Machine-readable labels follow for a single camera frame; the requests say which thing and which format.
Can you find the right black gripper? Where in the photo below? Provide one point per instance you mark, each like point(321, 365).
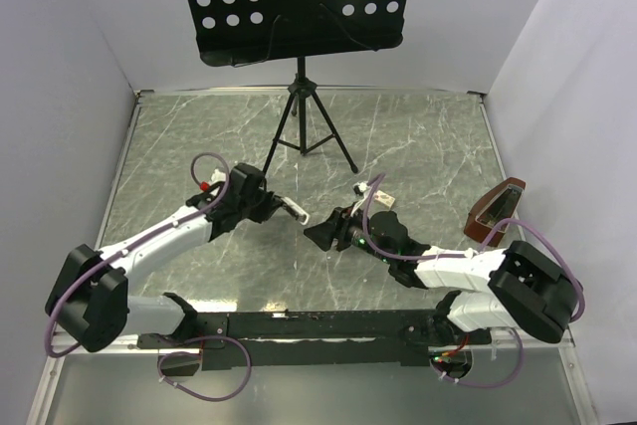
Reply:
point(336, 226)

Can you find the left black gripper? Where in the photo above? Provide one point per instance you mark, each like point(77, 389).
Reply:
point(269, 202)

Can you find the light blue stapler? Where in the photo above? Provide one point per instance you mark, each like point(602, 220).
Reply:
point(295, 210)

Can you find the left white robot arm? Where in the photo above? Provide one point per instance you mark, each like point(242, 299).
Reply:
point(90, 299)

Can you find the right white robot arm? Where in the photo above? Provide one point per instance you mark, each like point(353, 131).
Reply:
point(516, 287)

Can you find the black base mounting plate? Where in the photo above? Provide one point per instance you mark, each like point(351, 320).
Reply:
point(317, 338)

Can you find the brown wooden metronome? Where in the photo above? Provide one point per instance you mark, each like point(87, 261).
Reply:
point(497, 204)

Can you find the black perforated music stand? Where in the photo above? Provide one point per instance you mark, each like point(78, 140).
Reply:
point(242, 33)

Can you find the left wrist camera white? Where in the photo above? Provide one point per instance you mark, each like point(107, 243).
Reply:
point(218, 176)

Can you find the aluminium rail frame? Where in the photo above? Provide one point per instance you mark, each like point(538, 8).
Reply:
point(432, 152)

